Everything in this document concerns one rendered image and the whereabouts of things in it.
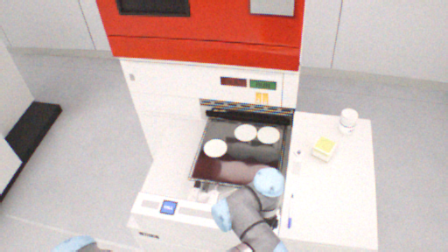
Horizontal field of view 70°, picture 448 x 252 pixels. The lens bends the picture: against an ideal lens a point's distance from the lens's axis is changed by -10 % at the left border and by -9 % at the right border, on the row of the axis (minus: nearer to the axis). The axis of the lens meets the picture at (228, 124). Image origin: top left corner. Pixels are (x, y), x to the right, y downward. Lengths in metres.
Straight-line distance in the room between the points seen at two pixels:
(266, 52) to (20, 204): 2.22
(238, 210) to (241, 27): 0.72
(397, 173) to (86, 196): 2.29
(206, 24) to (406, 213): 1.86
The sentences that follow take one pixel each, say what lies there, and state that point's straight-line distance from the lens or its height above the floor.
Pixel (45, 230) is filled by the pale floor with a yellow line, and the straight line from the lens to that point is 2.72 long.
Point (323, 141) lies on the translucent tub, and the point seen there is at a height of 1.03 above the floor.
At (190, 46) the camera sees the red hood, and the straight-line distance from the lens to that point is 1.43.
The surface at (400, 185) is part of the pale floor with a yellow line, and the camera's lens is 2.71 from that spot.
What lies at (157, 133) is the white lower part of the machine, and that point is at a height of 0.68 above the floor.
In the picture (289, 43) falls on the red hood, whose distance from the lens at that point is 1.33.
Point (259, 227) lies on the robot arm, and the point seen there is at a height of 1.36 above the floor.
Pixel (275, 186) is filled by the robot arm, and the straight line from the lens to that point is 0.86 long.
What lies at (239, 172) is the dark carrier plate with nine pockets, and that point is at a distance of 1.47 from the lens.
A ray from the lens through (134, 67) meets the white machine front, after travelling 1.68.
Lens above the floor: 2.10
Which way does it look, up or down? 47 degrees down
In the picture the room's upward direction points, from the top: 5 degrees counter-clockwise
